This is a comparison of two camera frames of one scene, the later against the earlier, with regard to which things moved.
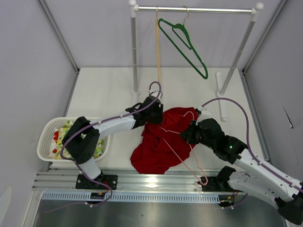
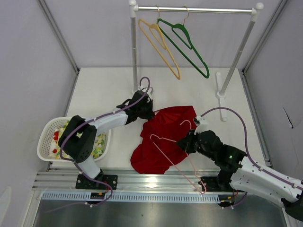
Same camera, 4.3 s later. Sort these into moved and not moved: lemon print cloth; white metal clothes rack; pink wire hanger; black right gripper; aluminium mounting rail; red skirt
Moved: pink wire hanger; black right gripper
Not moved: aluminium mounting rail; red skirt; white metal clothes rack; lemon print cloth
